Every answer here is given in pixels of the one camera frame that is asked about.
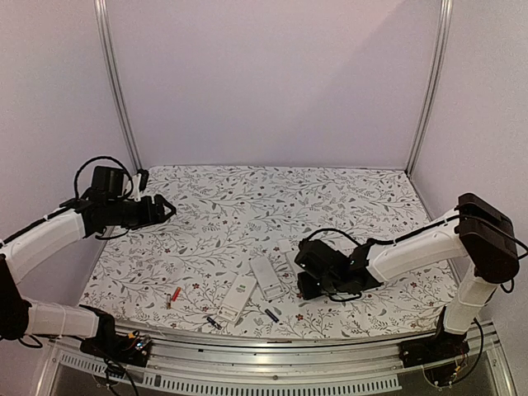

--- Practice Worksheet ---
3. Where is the white remote with logo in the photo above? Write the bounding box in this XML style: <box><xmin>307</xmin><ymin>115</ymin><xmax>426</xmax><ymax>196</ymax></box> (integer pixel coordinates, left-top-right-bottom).
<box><xmin>218</xmin><ymin>275</ymin><xmax>257</xmax><ymax>323</ymax></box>

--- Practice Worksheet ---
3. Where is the aluminium frame post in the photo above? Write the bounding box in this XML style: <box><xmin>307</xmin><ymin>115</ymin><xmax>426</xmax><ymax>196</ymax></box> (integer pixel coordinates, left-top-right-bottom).
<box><xmin>94</xmin><ymin>0</ymin><xmax>143</xmax><ymax>171</ymax></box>
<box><xmin>405</xmin><ymin>0</ymin><xmax>454</xmax><ymax>179</ymax></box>

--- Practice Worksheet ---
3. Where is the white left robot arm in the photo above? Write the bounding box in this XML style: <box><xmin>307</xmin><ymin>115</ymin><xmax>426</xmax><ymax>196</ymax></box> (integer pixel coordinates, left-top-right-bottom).
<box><xmin>1</xmin><ymin>156</ymin><xmax>177</xmax><ymax>358</ymax></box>

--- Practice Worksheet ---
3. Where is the red battery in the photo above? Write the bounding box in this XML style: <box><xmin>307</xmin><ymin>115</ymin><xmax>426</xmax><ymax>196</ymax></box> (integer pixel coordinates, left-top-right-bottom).
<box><xmin>171</xmin><ymin>286</ymin><xmax>182</xmax><ymax>302</ymax></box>

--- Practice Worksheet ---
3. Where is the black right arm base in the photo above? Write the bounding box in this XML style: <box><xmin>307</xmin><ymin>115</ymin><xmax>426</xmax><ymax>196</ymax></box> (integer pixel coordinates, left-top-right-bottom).
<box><xmin>398</xmin><ymin>308</ymin><xmax>469</xmax><ymax>387</ymax></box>

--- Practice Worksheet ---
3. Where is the white remote control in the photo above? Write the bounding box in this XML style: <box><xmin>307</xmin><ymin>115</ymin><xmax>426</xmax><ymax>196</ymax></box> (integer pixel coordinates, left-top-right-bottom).
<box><xmin>249</xmin><ymin>257</ymin><xmax>286</xmax><ymax>300</ymax></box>

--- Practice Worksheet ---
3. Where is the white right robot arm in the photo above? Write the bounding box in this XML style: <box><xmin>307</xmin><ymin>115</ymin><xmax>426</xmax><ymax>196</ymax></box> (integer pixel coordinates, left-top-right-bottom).
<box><xmin>294</xmin><ymin>193</ymin><xmax>527</xmax><ymax>360</ymax></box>

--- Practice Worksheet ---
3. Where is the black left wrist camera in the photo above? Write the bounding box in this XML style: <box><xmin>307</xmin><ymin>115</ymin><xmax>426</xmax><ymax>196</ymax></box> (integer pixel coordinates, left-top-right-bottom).
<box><xmin>134</xmin><ymin>169</ymin><xmax>149</xmax><ymax>192</ymax></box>

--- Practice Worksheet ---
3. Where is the aluminium back left frame post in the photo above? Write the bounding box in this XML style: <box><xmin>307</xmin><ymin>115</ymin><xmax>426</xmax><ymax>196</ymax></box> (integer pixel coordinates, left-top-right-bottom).
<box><xmin>94</xmin><ymin>0</ymin><xmax>143</xmax><ymax>171</ymax></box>

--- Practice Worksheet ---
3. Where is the aluminium back right frame post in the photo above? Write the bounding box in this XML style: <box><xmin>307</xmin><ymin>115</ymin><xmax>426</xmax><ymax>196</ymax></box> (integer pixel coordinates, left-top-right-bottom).
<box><xmin>405</xmin><ymin>0</ymin><xmax>454</xmax><ymax>179</ymax></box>

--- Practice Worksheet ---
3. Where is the white battery cover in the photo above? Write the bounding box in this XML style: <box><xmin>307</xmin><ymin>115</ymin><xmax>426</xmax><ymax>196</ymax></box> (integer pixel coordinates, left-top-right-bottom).
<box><xmin>277</xmin><ymin>239</ymin><xmax>292</xmax><ymax>253</ymax></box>
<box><xmin>335</xmin><ymin>239</ymin><xmax>355</xmax><ymax>252</ymax></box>

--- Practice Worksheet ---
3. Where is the aluminium front rail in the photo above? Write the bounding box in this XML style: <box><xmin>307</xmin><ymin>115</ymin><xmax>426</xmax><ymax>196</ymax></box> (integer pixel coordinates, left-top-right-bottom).
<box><xmin>35</xmin><ymin>317</ymin><xmax>516</xmax><ymax>396</ymax></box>

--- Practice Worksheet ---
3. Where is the blue battery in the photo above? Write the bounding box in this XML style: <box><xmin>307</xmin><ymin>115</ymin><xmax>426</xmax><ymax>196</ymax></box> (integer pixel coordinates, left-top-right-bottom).
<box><xmin>264</xmin><ymin>309</ymin><xmax>280</xmax><ymax>323</ymax></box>

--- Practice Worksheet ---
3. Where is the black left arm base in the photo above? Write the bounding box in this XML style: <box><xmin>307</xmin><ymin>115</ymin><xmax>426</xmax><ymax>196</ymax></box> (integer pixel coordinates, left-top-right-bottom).
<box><xmin>80</xmin><ymin>305</ymin><xmax>153</xmax><ymax>367</ymax></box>

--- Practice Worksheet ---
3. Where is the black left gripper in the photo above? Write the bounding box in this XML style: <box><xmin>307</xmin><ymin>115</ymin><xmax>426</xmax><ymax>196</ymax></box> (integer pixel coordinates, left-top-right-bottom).
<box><xmin>107</xmin><ymin>194</ymin><xmax>177</xmax><ymax>230</ymax></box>

